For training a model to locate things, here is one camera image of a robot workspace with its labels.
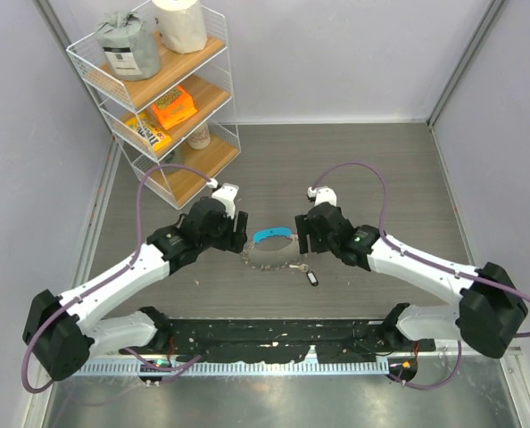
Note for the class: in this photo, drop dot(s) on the metal key organizer blue handle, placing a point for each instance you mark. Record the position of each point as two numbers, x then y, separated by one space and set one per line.
274 248

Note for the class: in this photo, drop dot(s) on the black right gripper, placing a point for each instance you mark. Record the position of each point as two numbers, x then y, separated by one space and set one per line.
302 221

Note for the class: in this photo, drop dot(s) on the grey wrapped paper roll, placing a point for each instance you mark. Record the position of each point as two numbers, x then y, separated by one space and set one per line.
129 45

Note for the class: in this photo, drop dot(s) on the white patterned cup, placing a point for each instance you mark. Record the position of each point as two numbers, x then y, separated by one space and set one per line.
200 138

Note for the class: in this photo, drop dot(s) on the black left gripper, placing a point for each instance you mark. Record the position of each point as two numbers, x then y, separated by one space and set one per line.
236 240

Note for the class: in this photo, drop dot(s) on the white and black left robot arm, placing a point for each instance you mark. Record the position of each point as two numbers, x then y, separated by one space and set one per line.
64 331

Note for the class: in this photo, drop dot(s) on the orange snack box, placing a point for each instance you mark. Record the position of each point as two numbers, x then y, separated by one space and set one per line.
173 108

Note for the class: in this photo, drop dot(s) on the yellow candy bag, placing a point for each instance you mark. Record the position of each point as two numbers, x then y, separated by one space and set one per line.
157 137

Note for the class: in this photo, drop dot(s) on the white paper towel roll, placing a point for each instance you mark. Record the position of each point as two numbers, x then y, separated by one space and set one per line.
181 25

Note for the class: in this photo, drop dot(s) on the white slotted cable duct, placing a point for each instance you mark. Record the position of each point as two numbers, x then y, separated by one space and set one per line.
310 366

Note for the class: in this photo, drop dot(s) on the grey green cup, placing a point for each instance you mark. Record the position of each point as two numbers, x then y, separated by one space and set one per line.
174 157

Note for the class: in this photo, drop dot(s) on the white wire wooden shelf rack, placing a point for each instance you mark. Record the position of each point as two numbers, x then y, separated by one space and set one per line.
161 78

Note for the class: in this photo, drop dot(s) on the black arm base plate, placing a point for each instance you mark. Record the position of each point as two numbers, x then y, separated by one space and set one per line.
278 341

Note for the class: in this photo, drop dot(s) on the silver key with black tag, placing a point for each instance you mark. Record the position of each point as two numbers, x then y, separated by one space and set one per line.
310 275

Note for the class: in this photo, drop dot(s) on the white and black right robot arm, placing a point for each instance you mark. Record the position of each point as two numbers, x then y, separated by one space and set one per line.
479 305

